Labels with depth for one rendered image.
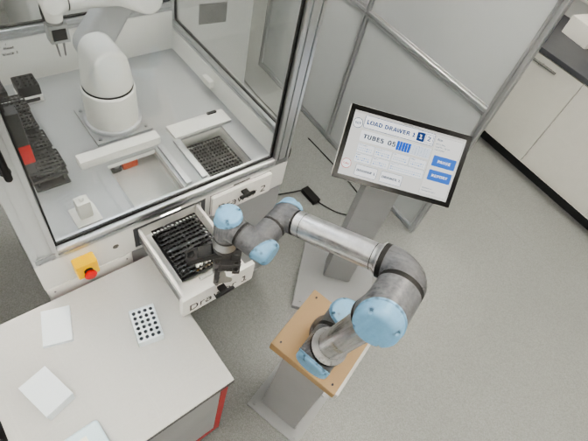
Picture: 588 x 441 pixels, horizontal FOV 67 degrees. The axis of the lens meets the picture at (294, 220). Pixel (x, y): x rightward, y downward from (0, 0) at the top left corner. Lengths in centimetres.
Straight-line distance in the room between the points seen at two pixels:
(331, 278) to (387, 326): 169
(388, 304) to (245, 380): 147
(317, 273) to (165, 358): 131
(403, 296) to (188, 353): 84
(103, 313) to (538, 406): 233
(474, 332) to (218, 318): 153
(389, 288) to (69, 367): 106
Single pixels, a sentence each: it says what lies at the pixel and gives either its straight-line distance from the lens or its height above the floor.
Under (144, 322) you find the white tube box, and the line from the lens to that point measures 162.
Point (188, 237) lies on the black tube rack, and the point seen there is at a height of 90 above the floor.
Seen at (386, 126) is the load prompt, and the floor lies 116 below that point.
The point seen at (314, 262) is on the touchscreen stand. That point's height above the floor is 4.
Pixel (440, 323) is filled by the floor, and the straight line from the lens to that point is 286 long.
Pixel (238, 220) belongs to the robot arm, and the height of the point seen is 132.
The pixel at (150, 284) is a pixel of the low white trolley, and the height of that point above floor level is 76.
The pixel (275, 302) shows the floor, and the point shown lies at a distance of 257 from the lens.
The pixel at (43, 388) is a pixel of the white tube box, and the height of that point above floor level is 81.
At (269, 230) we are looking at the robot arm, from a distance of 120.
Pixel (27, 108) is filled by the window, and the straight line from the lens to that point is 121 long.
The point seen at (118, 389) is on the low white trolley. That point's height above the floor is 76.
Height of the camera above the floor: 226
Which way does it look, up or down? 51 degrees down
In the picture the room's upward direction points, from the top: 18 degrees clockwise
